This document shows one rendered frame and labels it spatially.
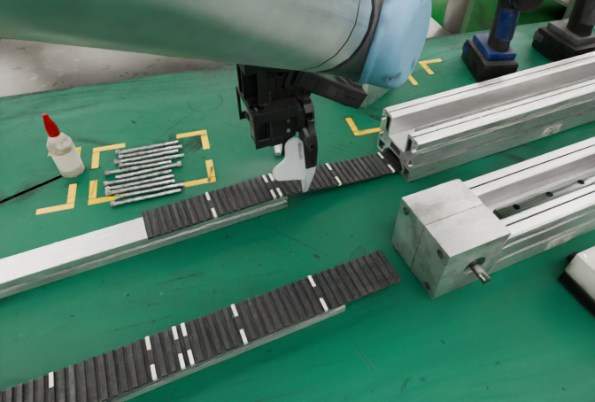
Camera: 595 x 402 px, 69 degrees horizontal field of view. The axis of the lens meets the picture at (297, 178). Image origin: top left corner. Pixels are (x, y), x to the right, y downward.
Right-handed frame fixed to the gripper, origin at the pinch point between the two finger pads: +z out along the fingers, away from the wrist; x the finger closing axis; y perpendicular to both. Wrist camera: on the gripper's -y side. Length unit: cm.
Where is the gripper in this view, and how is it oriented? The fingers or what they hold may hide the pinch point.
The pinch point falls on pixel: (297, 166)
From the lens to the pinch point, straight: 65.1
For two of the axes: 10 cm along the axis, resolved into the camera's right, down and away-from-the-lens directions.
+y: -9.2, 2.8, -2.7
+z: 0.0, 7.0, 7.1
